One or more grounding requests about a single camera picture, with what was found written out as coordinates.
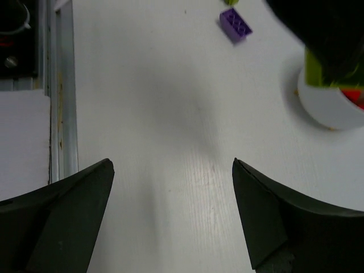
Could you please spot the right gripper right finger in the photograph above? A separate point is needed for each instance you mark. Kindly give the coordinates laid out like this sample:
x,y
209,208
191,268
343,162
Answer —
x,y
287,231

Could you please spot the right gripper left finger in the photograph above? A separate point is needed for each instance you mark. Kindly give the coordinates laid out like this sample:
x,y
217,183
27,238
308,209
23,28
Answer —
x,y
55,228

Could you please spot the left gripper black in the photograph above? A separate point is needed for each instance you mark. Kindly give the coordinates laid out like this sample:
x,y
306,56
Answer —
x,y
331,30

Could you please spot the lime green lego brick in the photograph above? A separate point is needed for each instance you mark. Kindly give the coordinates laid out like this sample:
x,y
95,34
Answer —
x,y
316,76

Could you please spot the red lego brick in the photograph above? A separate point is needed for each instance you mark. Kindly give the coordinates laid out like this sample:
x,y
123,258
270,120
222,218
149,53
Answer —
x,y
355,96

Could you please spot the white round divided container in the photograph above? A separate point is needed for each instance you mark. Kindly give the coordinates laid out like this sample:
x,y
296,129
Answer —
x,y
328,106

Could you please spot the purple lego brick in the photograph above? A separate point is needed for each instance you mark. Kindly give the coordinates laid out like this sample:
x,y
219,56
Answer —
x,y
234,26

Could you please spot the olive green lego brick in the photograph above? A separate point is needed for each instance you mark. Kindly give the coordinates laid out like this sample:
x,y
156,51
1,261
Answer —
x,y
231,2

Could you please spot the aluminium table frame rail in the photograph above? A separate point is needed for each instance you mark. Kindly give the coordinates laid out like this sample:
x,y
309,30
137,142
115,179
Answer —
x,y
57,78

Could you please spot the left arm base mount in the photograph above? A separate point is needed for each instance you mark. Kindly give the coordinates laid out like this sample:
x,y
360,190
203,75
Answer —
x,y
19,39

